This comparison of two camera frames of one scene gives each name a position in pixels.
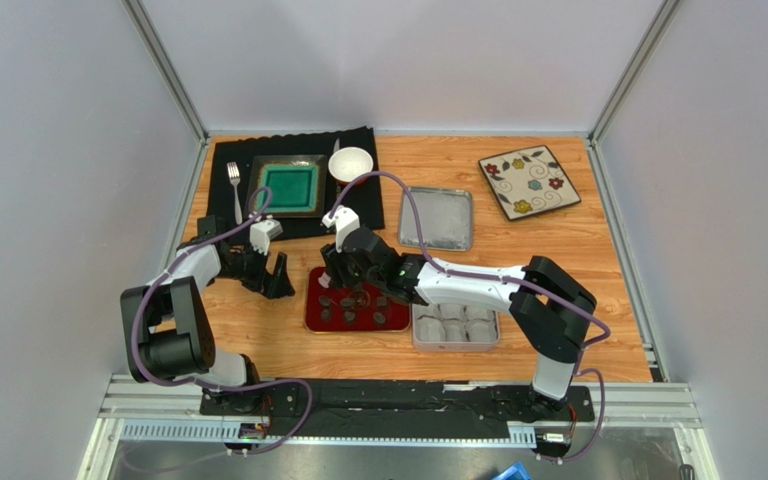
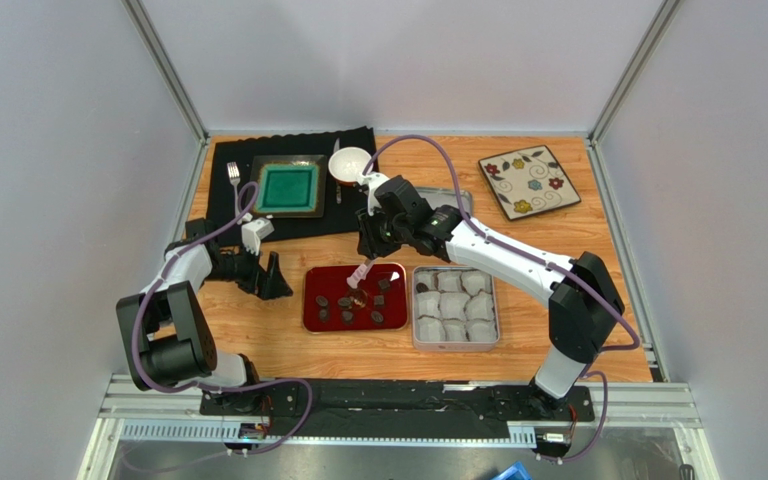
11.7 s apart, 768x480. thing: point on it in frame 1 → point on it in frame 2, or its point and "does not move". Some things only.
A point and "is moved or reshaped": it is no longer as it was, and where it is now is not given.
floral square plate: [528, 182] does not move
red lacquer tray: [336, 309] does not move
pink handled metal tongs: [324, 279] is moved or reshaped
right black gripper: [339, 267] → [371, 240]
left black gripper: [275, 285] does not move
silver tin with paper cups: [455, 327] does not move
